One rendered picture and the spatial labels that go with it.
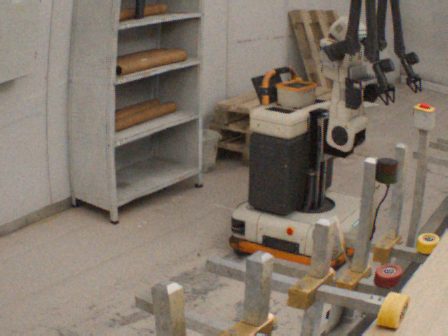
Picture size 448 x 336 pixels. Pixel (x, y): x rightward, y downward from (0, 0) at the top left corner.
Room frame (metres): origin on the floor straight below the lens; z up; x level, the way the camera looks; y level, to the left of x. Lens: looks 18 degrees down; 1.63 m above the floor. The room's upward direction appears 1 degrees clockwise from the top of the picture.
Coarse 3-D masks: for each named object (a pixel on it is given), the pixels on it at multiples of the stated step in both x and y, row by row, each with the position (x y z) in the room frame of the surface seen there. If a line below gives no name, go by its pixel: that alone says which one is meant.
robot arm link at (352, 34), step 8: (352, 0) 3.10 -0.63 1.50; (360, 0) 3.09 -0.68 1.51; (352, 8) 3.10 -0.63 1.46; (360, 8) 3.10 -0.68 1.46; (352, 16) 3.10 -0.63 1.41; (352, 24) 3.11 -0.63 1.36; (352, 32) 3.11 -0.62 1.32; (344, 40) 3.11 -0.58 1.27; (352, 40) 3.10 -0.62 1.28; (344, 48) 3.11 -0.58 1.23; (352, 48) 3.08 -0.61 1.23; (360, 48) 3.16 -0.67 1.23
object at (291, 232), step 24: (336, 192) 3.69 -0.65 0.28; (240, 216) 3.41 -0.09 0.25; (264, 216) 3.35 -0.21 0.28; (288, 216) 3.34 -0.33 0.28; (312, 216) 3.33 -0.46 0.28; (336, 216) 3.32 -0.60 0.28; (240, 240) 3.41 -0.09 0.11; (264, 240) 3.31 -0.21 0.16; (288, 240) 3.23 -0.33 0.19; (312, 240) 3.15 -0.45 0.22; (336, 264) 3.10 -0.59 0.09
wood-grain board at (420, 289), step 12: (444, 240) 1.56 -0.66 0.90; (432, 252) 1.48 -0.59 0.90; (444, 252) 1.48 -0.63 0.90; (432, 264) 1.41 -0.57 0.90; (444, 264) 1.40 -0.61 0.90; (420, 276) 1.35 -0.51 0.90; (432, 276) 1.34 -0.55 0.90; (444, 276) 1.33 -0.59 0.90; (408, 288) 1.29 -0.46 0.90; (420, 288) 1.28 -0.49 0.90; (432, 288) 1.27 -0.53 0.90; (444, 288) 1.26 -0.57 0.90; (420, 300) 1.21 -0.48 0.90; (432, 300) 1.20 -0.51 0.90; (444, 300) 1.19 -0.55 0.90; (408, 312) 1.16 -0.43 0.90; (420, 312) 1.15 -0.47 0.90; (432, 312) 1.14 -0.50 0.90; (444, 312) 1.13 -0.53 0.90; (408, 324) 1.11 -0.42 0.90; (420, 324) 1.10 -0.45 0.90; (432, 324) 1.09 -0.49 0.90; (444, 324) 1.07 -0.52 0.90
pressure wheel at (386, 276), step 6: (390, 264) 1.43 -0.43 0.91; (378, 270) 1.40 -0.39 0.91; (384, 270) 1.40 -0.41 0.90; (390, 270) 1.39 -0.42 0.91; (396, 270) 1.39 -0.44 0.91; (378, 276) 1.37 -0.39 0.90; (384, 276) 1.36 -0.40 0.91; (390, 276) 1.36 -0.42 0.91; (396, 276) 1.36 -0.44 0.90; (378, 282) 1.37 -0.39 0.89; (384, 282) 1.36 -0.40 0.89; (390, 282) 1.35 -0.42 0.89; (396, 282) 1.36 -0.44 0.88
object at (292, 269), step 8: (280, 264) 1.57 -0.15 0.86; (288, 264) 1.57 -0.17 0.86; (296, 264) 1.57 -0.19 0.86; (280, 272) 1.57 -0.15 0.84; (288, 272) 1.56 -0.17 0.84; (296, 272) 1.54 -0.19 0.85; (304, 272) 1.53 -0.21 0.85; (336, 272) 1.50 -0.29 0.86; (360, 280) 1.44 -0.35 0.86; (368, 280) 1.44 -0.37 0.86; (360, 288) 1.42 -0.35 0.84; (368, 288) 1.41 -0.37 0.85; (376, 288) 1.39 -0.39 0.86; (384, 288) 1.38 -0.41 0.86; (392, 288) 1.39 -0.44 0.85; (384, 296) 1.37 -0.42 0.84
